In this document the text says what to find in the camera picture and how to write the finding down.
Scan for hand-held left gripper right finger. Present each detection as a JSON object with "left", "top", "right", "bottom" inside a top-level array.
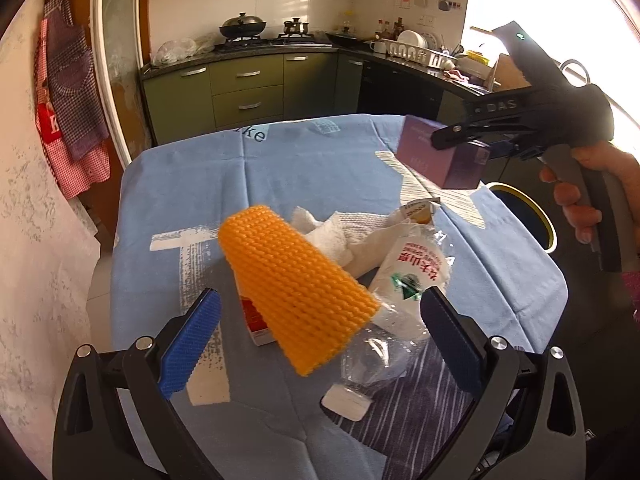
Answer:
[{"left": 420, "top": 286, "right": 587, "bottom": 480}]

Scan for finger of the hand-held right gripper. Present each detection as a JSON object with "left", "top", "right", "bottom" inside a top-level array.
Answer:
[
  {"left": 462, "top": 88, "right": 535, "bottom": 122},
  {"left": 431, "top": 120, "right": 538, "bottom": 152}
]

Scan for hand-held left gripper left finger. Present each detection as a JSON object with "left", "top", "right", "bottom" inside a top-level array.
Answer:
[{"left": 52, "top": 287, "right": 222, "bottom": 480}]

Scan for purple cardboard box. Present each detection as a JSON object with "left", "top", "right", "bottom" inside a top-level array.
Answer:
[{"left": 396, "top": 115, "right": 491, "bottom": 190}]

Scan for black bin with yellow rim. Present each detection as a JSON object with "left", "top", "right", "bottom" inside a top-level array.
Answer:
[{"left": 487, "top": 182, "right": 557, "bottom": 253}]

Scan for orange foam net sleeve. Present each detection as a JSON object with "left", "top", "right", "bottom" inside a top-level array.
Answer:
[{"left": 218, "top": 204, "right": 380, "bottom": 377}]

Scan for person's right hand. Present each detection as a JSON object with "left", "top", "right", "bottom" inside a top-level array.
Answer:
[{"left": 539, "top": 141, "right": 640, "bottom": 246}]

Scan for wooden cutting board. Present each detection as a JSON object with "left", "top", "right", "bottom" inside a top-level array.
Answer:
[{"left": 492, "top": 52, "right": 531, "bottom": 93}]

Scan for steel kitchen faucet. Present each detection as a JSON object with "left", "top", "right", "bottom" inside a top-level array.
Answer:
[{"left": 560, "top": 59, "right": 592, "bottom": 84}]

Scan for small red and white box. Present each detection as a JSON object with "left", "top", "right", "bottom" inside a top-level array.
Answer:
[{"left": 239, "top": 280, "right": 278, "bottom": 347}]

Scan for dark green sink cabinets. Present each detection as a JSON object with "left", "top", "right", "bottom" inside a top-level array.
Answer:
[{"left": 357, "top": 57, "right": 501, "bottom": 126}]

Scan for clear plastic water bottle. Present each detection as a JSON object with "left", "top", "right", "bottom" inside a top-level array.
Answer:
[{"left": 320, "top": 222, "right": 451, "bottom": 422}]

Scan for black countertop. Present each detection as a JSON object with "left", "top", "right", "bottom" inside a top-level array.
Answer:
[{"left": 140, "top": 40, "right": 496, "bottom": 96}]

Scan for white dish rack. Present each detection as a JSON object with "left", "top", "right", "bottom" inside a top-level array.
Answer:
[{"left": 382, "top": 30, "right": 458, "bottom": 71}]

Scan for small white and orange sachet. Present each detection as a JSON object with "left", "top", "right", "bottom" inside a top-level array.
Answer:
[{"left": 399, "top": 199, "right": 442, "bottom": 226}]

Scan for window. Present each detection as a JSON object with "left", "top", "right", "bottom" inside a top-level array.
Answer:
[{"left": 460, "top": 0, "right": 640, "bottom": 136}]

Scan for white plate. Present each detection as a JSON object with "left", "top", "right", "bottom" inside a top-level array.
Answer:
[{"left": 398, "top": 30, "right": 428, "bottom": 51}]

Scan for group of condiment bottles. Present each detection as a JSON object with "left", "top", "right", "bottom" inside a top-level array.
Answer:
[{"left": 375, "top": 17, "right": 406, "bottom": 41}]

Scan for white paper tissue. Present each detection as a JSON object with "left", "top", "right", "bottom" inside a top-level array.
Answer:
[{"left": 290, "top": 205, "right": 401, "bottom": 278}]

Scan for blue printed tablecloth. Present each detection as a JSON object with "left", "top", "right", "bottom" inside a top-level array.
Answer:
[{"left": 112, "top": 114, "right": 568, "bottom": 480}]

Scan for red checked apron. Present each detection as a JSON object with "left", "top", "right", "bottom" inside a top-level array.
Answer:
[{"left": 32, "top": 15, "right": 112, "bottom": 200}]

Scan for black gas stove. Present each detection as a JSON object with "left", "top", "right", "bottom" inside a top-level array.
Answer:
[{"left": 215, "top": 32, "right": 333, "bottom": 51}]

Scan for green base cabinets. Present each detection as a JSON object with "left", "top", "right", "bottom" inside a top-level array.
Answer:
[{"left": 142, "top": 52, "right": 363, "bottom": 146}]

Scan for black wok with lid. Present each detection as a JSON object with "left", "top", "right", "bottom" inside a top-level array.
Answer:
[{"left": 219, "top": 11, "right": 267, "bottom": 40}]

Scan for purple checked apron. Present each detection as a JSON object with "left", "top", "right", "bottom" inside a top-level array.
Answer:
[{"left": 44, "top": 0, "right": 110, "bottom": 161}]

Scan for clear plastic bag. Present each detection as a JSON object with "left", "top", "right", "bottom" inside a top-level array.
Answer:
[{"left": 151, "top": 37, "right": 216, "bottom": 67}]

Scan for glass sliding door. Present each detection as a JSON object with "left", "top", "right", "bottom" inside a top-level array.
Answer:
[{"left": 95, "top": 0, "right": 151, "bottom": 166}]

